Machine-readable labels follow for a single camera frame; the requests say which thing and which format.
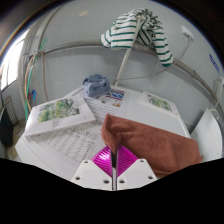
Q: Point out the white printed paper sheet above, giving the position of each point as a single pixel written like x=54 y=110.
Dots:
x=70 y=143

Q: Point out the grey horizontal wall pipe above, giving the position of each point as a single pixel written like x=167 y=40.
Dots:
x=73 y=45

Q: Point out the white leaning pole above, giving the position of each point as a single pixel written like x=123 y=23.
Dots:
x=121 y=68

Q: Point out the blue-grey crumpled cloth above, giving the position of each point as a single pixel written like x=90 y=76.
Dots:
x=96 y=86

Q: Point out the white top-load washing machine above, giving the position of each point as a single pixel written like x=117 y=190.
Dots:
x=206 y=133

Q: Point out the window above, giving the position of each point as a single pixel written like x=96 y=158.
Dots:
x=11 y=63

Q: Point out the black bin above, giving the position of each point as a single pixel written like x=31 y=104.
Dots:
x=6 y=128

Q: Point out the brown towel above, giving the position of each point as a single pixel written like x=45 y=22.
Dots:
x=150 y=143

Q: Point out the white wall socket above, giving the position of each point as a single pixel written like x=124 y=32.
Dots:
x=187 y=33

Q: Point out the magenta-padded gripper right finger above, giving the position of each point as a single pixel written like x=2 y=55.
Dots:
x=133 y=170

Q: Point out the small white picture booklet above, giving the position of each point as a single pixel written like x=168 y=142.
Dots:
x=159 y=102

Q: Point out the white front-load washing machine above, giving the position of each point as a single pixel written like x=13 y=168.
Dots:
x=136 y=106

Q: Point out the leaflet with colour pictures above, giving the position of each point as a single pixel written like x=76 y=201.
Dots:
x=110 y=100

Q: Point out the green white striped shirt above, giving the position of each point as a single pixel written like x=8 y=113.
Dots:
x=123 y=33

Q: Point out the blue wall sign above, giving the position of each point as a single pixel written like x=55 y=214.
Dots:
x=215 y=64

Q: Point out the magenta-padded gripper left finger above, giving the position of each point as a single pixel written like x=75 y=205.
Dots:
x=96 y=170

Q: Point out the large white picture book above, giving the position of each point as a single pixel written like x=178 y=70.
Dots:
x=60 y=113

